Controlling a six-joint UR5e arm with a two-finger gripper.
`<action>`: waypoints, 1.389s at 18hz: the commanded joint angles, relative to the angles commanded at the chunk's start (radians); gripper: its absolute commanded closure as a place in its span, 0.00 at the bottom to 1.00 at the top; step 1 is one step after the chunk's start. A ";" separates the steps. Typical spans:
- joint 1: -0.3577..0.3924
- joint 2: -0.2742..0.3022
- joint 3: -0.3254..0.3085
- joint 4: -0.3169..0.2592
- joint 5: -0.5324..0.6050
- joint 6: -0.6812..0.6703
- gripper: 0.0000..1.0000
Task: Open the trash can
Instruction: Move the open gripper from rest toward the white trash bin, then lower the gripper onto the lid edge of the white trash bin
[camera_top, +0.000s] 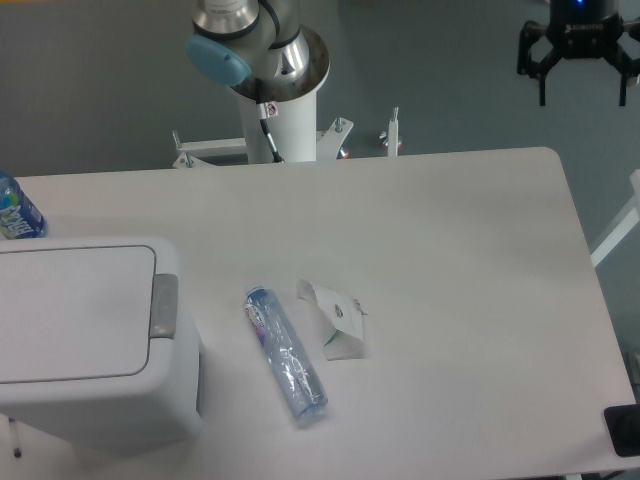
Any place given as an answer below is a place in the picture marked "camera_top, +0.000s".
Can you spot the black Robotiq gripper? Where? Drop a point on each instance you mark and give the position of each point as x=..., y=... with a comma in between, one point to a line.
x=580, y=27

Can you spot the grey trash can push button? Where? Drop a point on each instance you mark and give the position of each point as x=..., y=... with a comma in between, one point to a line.
x=164, y=306

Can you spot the white trash can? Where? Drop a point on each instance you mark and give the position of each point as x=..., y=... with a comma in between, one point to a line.
x=77, y=361

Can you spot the white crumpled paper carton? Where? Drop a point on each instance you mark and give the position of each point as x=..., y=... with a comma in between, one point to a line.
x=338, y=320

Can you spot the black device at table corner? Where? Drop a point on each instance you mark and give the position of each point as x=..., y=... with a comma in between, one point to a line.
x=623, y=426

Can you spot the clear empty plastic bottle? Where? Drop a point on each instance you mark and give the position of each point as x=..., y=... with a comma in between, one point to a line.
x=290, y=365

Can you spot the blue labelled water bottle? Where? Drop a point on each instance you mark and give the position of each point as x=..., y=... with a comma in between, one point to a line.
x=20, y=218

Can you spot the white frame at right edge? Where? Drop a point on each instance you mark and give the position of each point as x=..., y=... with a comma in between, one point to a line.
x=619, y=227

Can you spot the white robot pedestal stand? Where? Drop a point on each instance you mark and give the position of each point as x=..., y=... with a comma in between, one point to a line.
x=278, y=114

